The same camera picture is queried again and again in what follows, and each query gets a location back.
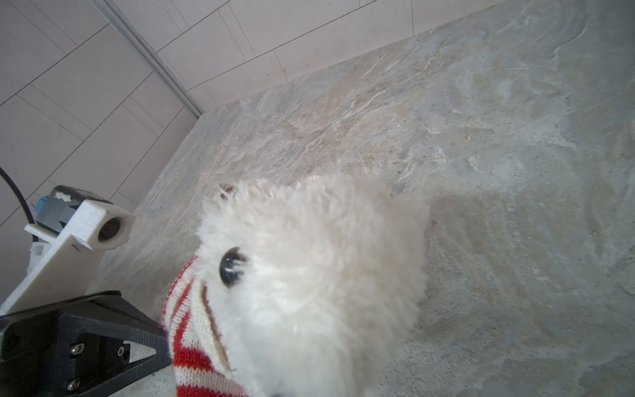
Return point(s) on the aluminium corner post left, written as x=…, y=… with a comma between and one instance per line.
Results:
x=119, y=22

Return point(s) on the white plush teddy bear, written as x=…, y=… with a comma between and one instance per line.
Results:
x=308, y=289

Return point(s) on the red white striped shirt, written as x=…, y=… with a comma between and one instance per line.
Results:
x=198, y=358

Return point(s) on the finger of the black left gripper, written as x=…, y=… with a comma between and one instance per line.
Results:
x=93, y=345

